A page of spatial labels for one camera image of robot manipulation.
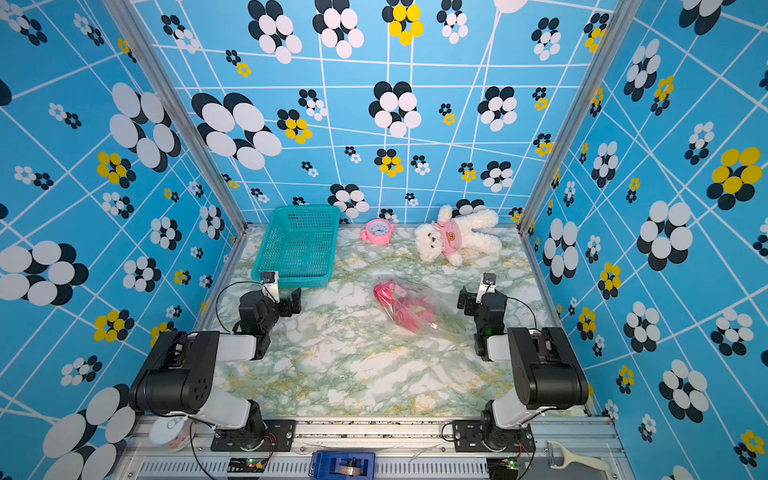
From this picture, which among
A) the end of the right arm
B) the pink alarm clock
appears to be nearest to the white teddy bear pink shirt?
the pink alarm clock

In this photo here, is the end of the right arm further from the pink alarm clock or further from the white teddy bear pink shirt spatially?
the pink alarm clock

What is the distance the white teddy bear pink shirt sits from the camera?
107 cm
